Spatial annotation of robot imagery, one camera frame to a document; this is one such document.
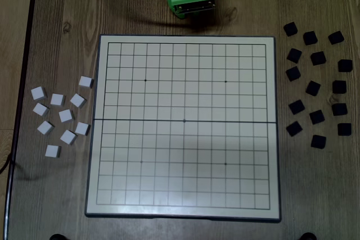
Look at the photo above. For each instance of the black cube stone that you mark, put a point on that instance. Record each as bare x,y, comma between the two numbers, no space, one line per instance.
318,58
310,38
339,86
294,55
336,37
339,109
318,141
294,128
313,88
290,29
296,107
345,65
317,117
293,73
344,129

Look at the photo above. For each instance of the white cube stone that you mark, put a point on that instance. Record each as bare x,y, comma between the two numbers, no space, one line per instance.
66,115
86,81
38,93
45,127
68,137
77,100
82,128
41,109
57,99
53,151

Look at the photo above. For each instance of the white grid go board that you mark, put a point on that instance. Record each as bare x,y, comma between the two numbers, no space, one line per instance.
182,153

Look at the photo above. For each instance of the black stand foot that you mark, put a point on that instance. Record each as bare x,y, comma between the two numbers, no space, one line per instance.
57,237
308,236

